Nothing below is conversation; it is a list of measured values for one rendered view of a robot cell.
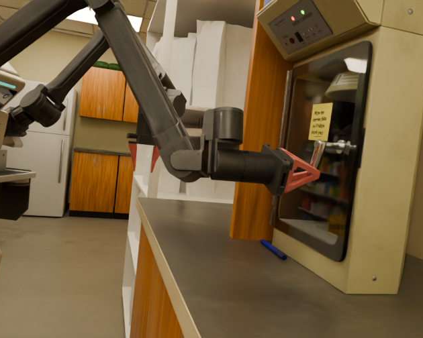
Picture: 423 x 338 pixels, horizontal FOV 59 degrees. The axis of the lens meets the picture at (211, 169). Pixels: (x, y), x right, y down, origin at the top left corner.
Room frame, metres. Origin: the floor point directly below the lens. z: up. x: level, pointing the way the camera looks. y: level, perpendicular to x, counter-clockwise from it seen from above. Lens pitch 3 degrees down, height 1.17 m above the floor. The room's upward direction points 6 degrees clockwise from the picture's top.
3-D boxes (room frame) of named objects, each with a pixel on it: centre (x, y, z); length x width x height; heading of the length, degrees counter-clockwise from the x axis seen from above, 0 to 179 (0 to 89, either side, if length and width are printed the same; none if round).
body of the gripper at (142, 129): (1.01, 0.18, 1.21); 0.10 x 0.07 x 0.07; 105
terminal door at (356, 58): (0.81, -0.21, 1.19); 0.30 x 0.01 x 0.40; 15
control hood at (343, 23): (0.80, -0.16, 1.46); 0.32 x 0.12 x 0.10; 15
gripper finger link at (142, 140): (1.02, 0.17, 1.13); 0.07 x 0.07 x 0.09; 15
